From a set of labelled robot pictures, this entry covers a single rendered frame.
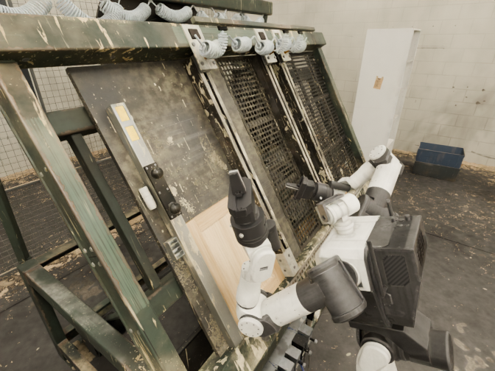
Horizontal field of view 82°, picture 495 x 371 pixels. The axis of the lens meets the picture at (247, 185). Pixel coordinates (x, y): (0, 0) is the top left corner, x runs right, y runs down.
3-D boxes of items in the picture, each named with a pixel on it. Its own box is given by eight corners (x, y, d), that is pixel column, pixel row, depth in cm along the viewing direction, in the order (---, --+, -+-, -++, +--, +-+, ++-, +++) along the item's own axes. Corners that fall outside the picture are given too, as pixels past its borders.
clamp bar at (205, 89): (280, 279, 136) (325, 278, 120) (166, 39, 120) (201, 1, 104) (289, 266, 143) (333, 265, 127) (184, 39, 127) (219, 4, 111)
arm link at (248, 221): (216, 214, 62) (230, 249, 69) (259, 207, 61) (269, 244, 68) (220, 180, 72) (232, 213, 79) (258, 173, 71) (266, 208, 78)
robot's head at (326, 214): (354, 216, 90) (346, 193, 90) (333, 227, 88) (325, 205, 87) (341, 214, 96) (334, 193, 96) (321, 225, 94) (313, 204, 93)
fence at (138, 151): (228, 347, 106) (236, 348, 104) (105, 110, 93) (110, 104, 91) (236, 336, 110) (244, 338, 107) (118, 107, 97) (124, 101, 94)
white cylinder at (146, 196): (136, 190, 95) (147, 211, 96) (141, 188, 93) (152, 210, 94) (144, 186, 97) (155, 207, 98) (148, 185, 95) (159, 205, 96)
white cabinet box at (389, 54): (379, 174, 454) (414, 28, 361) (344, 165, 485) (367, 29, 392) (389, 163, 498) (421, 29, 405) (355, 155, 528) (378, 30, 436)
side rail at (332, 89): (354, 176, 248) (367, 172, 241) (306, 54, 233) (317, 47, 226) (357, 173, 254) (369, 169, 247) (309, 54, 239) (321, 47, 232)
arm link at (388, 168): (395, 139, 116) (378, 181, 108) (413, 159, 120) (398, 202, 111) (371, 147, 127) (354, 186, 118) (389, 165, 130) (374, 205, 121)
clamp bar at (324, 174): (331, 213, 188) (367, 206, 172) (257, 40, 172) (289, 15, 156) (336, 206, 196) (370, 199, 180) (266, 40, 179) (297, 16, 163)
